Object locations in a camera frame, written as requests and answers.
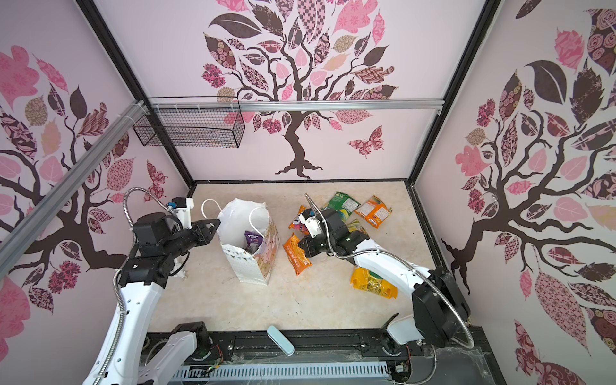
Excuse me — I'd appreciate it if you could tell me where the aluminium rail back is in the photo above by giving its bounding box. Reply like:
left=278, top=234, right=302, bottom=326
left=150, top=99, right=444, bottom=112

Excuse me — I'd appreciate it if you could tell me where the left metal cable conduit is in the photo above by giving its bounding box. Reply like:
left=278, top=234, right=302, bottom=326
left=90, top=186, right=174, bottom=385

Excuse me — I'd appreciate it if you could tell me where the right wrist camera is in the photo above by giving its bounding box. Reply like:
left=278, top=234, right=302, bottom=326
left=298, top=213, right=323, bottom=237

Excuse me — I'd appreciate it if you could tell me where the aluminium rail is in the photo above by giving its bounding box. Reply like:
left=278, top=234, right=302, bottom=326
left=150, top=99, right=444, bottom=112
left=1, top=100, right=148, bottom=277

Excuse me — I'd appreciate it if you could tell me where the yellow-green Fox's candy bag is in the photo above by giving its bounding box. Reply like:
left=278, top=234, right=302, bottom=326
left=346, top=220, right=369, bottom=237

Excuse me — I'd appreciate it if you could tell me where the light blue oblong object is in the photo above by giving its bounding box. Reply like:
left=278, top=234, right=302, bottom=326
left=266, top=326, right=295, bottom=356

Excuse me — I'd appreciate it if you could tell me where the orange snack packet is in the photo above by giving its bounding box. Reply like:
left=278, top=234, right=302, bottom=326
left=283, top=234, right=313, bottom=276

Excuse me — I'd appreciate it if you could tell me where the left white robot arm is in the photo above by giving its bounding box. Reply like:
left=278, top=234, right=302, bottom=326
left=84, top=213, right=221, bottom=384

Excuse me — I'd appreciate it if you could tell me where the white slotted cable duct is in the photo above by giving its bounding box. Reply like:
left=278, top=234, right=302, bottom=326
left=170, top=362, right=390, bottom=383

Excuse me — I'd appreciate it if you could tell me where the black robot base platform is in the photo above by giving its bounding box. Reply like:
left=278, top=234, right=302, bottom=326
left=171, top=327, right=506, bottom=384

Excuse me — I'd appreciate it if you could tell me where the yellow snack packet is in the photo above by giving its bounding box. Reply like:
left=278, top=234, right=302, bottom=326
left=350, top=266, right=398, bottom=299

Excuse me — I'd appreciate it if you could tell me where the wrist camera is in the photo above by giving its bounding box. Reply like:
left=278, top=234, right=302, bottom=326
left=298, top=213, right=323, bottom=237
left=167, top=197, right=194, bottom=229

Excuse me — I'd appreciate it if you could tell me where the Fox's fruits oval candy bag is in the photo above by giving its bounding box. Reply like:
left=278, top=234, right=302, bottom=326
left=288, top=205, right=309, bottom=234

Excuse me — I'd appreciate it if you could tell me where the aluminium rail left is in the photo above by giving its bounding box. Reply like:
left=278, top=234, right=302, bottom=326
left=1, top=100, right=148, bottom=277

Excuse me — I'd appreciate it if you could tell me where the black wire basket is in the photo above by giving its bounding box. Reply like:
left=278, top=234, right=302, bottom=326
left=133, top=96, right=246, bottom=149

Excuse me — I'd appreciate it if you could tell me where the white patterned paper bag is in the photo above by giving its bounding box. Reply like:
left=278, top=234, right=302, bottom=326
left=201, top=198, right=280, bottom=286

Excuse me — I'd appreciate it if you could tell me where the right metal cable conduit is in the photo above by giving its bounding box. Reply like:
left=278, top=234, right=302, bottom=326
left=304, top=193, right=476, bottom=351

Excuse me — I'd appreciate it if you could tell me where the purple Fox's berries candy bag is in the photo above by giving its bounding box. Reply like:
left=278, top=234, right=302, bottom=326
left=245, top=231, right=264, bottom=254

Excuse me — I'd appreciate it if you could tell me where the orange Fox's fruits candy bag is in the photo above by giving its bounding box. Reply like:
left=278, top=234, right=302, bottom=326
left=355, top=196, right=391, bottom=229

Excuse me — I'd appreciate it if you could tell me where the metal cable conduit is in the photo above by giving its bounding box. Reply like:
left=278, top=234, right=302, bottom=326
left=90, top=186, right=174, bottom=385
left=304, top=193, right=476, bottom=351

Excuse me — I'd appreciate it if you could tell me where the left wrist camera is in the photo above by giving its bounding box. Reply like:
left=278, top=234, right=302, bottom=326
left=167, top=197, right=194, bottom=229

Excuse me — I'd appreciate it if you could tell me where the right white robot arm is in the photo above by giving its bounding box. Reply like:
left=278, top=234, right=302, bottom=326
left=297, top=209, right=475, bottom=351

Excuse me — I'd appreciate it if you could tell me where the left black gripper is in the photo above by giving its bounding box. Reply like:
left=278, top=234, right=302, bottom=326
left=164, top=219, right=222, bottom=259

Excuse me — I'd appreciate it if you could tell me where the green Fox's candy bag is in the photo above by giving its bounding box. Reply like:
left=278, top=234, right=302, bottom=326
left=322, top=192, right=359, bottom=222

